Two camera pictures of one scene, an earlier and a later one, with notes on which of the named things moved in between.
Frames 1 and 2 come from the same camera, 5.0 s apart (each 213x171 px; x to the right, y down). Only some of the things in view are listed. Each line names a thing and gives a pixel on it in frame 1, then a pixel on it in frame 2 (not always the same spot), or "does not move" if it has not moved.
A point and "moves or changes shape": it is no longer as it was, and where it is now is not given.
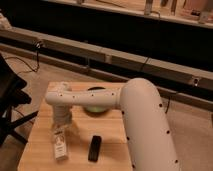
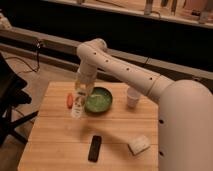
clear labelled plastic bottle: (60, 143) moves or changes shape
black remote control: (93, 154) does not move
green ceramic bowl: (96, 108) does not move
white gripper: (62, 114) to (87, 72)
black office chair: (12, 95) does not move
